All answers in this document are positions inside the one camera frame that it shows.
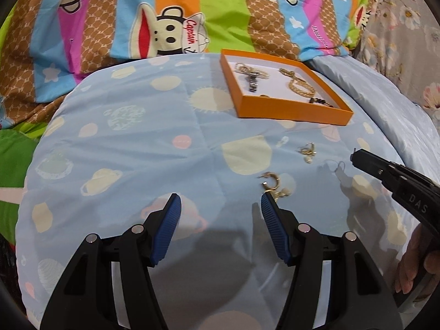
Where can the orange jewelry box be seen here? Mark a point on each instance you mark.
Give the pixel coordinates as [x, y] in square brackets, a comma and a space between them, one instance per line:
[292, 110]

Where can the silver wristwatch green dial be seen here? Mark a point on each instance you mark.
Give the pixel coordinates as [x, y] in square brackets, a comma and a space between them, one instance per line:
[253, 82]

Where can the person's right hand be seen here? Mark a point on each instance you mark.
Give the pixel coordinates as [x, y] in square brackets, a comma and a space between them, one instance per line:
[410, 261]

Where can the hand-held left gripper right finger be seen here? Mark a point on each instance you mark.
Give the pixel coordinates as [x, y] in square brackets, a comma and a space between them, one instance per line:
[275, 227]

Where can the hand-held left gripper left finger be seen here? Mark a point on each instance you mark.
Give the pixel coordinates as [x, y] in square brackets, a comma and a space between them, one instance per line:
[166, 227]

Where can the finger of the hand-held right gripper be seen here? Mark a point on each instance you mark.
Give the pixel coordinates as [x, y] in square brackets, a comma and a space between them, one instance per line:
[373, 166]

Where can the grey floral cloth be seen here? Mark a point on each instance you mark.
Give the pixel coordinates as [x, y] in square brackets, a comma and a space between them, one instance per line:
[402, 24]

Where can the gold braided bangle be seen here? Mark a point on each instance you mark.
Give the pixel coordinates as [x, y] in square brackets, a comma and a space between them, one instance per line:
[302, 89]

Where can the gold hoop earring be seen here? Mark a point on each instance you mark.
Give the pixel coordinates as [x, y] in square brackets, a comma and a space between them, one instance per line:
[276, 182]

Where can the plain light blue quilt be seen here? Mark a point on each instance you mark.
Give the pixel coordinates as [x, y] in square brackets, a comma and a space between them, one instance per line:
[378, 110]

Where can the striped cartoon blanket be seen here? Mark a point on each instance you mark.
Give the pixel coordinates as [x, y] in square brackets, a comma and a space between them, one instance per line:
[137, 13]

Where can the green cushion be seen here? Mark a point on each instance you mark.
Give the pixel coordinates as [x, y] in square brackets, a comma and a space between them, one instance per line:
[13, 165]

